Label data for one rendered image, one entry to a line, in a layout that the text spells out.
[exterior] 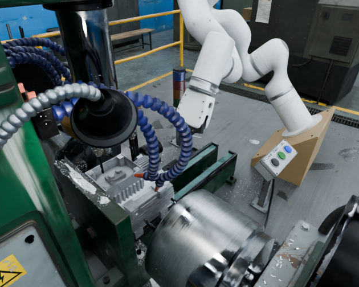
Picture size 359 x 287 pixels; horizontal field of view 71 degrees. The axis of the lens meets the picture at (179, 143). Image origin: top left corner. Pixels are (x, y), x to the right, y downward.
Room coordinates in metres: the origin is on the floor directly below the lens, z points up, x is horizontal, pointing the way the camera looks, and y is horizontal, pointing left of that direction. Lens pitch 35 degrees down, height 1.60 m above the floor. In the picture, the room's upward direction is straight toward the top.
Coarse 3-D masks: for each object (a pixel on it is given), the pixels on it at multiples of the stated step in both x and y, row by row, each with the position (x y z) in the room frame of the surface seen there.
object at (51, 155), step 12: (60, 132) 0.69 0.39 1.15; (48, 144) 0.67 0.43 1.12; (60, 144) 0.64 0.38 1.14; (72, 144) 0.65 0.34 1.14; (84, 144) 0.67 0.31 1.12; (48, 156) 0.64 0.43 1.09; (60, 156) 0.62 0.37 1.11; (72, 156) 0.64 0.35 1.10; (84, 156) 0.66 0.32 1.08; (108, 156) 0.69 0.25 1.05; (84, 168) 0.61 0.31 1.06
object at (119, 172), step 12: (96, 168) 0.52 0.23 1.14; (108, 168) 0.55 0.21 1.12; (120, 168) 0.53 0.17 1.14; (132, 168) 0.55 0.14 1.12; (96, 180) 0.50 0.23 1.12; (108, 180) 0.49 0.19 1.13; (120, 180) 0.51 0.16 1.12; (132, 180) 0.49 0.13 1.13; (108, 192) 0.44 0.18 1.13; (120, 192) 0.46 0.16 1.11; (132, 192) 0.49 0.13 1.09
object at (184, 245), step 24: (192, 192) 0.42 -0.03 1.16; (168, 216) 0.35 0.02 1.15; (192, 216) 0.34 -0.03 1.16; (216, 216) 0.34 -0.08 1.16; (240, 216) 0.35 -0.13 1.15; (168, 240) 0.31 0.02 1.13; (192, 240) 0.30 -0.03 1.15; (216, 240) 0.29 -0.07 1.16; (240, 240) 0.29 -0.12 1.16; (264, 240) 0.30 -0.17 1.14; (168, 264) 0.27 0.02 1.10; (192, 264) 0.26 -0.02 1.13; (216, 264) 0.25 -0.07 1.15; (240, 264) 0.25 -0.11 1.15; (264, 264) 0.33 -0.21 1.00
